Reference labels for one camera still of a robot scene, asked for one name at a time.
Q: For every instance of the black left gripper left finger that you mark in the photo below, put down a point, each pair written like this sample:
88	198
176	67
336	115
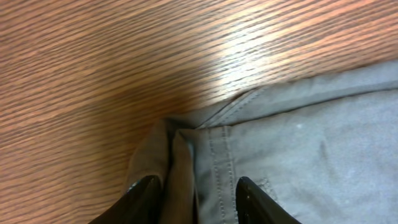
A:
139	205

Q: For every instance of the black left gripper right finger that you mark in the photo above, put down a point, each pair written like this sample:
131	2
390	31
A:
254	206

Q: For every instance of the grey shorts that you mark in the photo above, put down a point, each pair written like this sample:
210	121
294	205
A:
324	148

